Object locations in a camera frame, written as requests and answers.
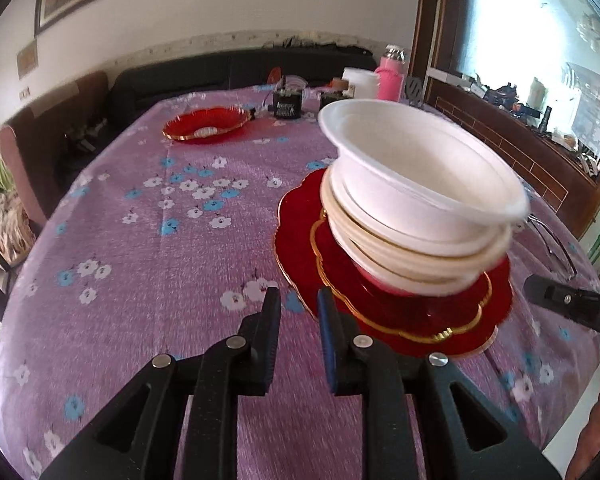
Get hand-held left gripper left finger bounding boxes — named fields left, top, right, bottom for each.
left=40, top=286, right=282, bottom=480

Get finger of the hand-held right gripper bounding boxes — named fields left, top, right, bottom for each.
left=523, top=272, right=600, bottom=339

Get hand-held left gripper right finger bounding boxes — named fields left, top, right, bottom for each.
left=317, top=287, right=563, bottom=480

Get large red gold-rimmed plate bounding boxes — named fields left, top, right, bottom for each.
left=272, top=167, right=515, bottom=359

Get cream bowl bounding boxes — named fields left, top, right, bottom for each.
left=327, top=210, right=503, bottom=286
left=320, top=175, right=512, bottom=271

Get eyeglasses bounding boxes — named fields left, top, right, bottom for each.
left=524, top=211, right=580, bottom=280

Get brown chair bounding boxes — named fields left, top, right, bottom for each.
left=564, top=374, right=600, bottom=480

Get purple floral tablecloth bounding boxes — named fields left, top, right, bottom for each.
left=0, top=82, right=600, bottom=480

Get wooden cabinet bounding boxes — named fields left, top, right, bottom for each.
left=411, top=0, right=600, bottom=241

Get red plate with white sticker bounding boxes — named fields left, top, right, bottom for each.
left=161, top=106, right=252, bottom=145

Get black cylindrical container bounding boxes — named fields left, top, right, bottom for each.
left=319, top=87, right=353, bottom=112
left=271, top=76, right=305, bottom=122

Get white paper towel roll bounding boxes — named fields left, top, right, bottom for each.
left=341, top=67, right=382, bottom=102

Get black sofa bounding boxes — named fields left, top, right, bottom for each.
left=107, top=44, right=378, bottom=118

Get pink water bottle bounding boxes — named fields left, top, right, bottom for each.
left=375, top=44, right=412, bottom=104

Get striped cushion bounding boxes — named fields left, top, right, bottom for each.
left=0, top=157, right=37, bottom=273

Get brown armchair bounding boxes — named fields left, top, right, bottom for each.
left=0, top=71, right=112, bottom=233

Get small wall plaque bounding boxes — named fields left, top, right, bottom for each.
left=16, top=42, right=39, bottom=80

